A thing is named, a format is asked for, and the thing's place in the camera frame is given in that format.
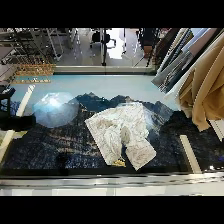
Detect silver frame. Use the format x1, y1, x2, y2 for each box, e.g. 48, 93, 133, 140
0, 171, 224, 197

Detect grey garment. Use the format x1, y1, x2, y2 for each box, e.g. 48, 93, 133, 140
151, 46, 198, 95

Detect white patterned pants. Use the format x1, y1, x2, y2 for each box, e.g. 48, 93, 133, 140
84, 101, 158, 172

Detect dark brown garment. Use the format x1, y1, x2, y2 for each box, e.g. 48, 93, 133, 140
154, 27, 181, 68

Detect beige garment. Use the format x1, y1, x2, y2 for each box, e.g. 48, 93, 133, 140
175, 33, 224, 133

